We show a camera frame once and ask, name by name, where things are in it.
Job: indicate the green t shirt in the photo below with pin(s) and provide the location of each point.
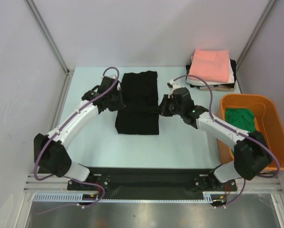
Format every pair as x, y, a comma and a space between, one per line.
242, 118

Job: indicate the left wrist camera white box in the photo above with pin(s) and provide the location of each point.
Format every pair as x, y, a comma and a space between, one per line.
108, 81

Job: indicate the pink folded t shirt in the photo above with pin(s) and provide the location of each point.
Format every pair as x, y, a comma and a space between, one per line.
211, 65

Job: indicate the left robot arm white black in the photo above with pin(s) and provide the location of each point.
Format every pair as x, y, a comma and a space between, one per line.
51, 150

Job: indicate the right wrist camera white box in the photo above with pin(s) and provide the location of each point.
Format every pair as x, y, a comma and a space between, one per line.
172, 85

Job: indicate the left aluminium corner post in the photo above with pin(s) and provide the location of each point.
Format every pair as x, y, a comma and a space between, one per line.
46, 34

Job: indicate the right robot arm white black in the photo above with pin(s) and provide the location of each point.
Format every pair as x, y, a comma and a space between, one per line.
251, 154

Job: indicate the orange plastic bin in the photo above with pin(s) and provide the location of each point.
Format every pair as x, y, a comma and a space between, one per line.
267, 120

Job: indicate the black folded t shirt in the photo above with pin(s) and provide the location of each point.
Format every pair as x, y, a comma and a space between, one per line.
229, 86

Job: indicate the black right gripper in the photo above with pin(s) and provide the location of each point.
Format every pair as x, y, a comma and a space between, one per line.
167, 106

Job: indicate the aluminium frame rail front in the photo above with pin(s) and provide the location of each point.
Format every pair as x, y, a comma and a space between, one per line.
54, 184

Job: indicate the beige folded t shirt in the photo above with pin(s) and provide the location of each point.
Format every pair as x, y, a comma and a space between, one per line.
223, 88

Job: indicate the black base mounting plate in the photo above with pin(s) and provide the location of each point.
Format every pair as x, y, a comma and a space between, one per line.
188, 179

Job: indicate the black t shirt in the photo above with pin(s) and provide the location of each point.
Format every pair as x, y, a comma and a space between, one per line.
140, 97
229, 86

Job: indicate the slotted cable duct rail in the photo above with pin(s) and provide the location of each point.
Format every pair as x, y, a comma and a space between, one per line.
92, 197

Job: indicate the right aluminium corner post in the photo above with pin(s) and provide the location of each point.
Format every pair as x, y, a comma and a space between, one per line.
260, 23

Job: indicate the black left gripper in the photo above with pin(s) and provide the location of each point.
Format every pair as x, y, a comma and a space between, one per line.
120, 105

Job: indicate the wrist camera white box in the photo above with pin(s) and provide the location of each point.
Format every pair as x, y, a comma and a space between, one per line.
108, 81
172, 85

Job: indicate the aluminium corner post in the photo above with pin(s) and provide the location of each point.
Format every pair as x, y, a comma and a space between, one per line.
46, 34
260, 23

